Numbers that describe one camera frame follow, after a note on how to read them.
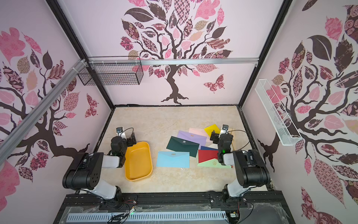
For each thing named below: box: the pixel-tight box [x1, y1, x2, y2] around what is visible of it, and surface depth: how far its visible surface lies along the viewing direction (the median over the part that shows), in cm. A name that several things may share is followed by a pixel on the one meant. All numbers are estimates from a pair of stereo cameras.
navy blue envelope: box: [200, 145, 219, 151], surface depth 97 cm
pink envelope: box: [188, 127, 211, 142], surface depth 106 cm
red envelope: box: [198, 149, 219, 164], surface depth 92 cm
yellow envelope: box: [204, 123, 221, 138], surface depth 108 cm
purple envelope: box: [177, 130, 208, 150], surface depth 102 cm
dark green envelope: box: [165, 135, 200, 158], surface depth 98 cm
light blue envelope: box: [156, 150, 190, 168], surface depth 92 cm
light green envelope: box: [197, 158, 232, 169], surface depth 89 cm
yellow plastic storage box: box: [124, 141, 153, 182], surface depth 87 cm
